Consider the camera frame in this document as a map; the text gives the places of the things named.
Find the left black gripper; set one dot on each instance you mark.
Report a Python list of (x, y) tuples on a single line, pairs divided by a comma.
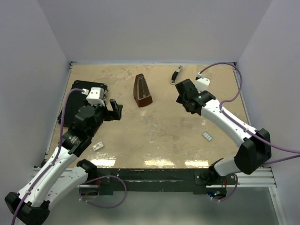
[(111, 115)]

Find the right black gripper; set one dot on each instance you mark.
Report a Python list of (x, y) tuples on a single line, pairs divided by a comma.
[(180, 100)]

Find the grey black stapler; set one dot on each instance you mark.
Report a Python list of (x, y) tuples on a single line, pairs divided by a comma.
[(175, 74)]

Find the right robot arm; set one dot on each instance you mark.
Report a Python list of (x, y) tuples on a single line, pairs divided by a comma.
[(253, 150)]

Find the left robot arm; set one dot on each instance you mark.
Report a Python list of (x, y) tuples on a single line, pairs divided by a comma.
[(32, 203)]

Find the brown wooden metronome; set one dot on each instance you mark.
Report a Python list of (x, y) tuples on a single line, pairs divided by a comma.
[(141, 91)]

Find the small white card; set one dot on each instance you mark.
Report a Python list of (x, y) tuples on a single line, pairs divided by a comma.
[(98, 146)]

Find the staple strips pack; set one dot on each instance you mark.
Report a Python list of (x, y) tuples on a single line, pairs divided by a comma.
[(207, 136)]

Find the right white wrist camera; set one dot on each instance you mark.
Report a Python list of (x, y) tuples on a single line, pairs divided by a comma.
[(201, 82)]

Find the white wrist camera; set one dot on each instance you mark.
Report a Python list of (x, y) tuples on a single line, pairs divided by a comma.
[(201, 82), (95, 96)]

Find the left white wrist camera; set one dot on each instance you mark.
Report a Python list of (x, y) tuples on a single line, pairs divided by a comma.
[(95, 96)]

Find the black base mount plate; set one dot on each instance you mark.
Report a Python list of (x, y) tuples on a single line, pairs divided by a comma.
[(196, 181)]

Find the aluminium frame rail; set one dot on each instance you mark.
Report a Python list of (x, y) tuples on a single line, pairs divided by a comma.
[(162, 93)]

